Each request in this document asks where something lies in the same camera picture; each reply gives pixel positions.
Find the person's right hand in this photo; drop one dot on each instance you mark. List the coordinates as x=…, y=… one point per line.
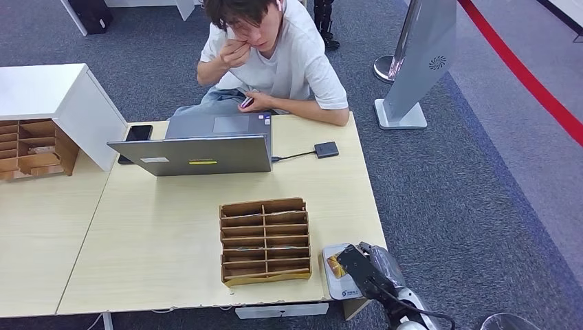
x=234, y=52

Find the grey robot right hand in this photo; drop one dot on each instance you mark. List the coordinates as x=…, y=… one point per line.
x=387, y=262

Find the person's left hand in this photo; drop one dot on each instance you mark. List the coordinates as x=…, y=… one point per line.
x=262, y=101

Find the small red white object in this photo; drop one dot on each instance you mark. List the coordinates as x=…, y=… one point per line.
x=247, y=102

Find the yellowish ID card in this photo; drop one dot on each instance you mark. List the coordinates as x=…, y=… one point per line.
x=336, y=268

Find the hotel room key card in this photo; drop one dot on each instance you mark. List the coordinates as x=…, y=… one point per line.
x=284, y=247

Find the person's right forearm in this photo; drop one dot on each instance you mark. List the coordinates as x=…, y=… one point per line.
x=209, y=73

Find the person's left forearm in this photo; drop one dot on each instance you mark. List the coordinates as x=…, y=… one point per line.
x=314, y=114

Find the person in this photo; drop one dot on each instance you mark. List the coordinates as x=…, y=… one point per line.
x=296, y=64

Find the wooden card organizer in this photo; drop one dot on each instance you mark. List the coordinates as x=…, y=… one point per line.
x=246, y=222

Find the card in organizer slot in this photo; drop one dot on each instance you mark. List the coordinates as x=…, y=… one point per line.
x=249, y=248

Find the grey laptop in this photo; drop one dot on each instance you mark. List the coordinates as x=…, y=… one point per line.
x=205, y=155

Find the small black USB box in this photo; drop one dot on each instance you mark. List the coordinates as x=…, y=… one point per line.
x=326, y=150

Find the black robot legs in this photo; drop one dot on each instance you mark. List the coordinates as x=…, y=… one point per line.
x=324, y=27

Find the white table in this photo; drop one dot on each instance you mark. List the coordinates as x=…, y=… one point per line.
x=136, y=2

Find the chrome stanchion base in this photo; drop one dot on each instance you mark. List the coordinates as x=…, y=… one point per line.
x=382, y=68

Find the black smartphone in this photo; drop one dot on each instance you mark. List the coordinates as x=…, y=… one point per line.
x=139, y=133

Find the clear round glass object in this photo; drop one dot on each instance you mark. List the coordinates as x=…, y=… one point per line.
x=510, y=323

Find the grey kiosk stand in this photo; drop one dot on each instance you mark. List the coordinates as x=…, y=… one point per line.
x=423, y=59

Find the white cabinet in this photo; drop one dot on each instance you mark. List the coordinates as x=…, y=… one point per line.
x=68, y=95

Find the wooden organizer inside cabinet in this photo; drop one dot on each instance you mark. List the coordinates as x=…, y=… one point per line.
x=41, y=161

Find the white desk with black edge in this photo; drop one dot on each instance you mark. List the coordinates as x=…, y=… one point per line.
x=571, y=9

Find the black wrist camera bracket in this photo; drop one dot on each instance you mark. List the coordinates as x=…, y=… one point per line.
x=360, y=271

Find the white under-desk bracket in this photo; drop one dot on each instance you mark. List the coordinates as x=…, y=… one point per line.
x=282, y=311

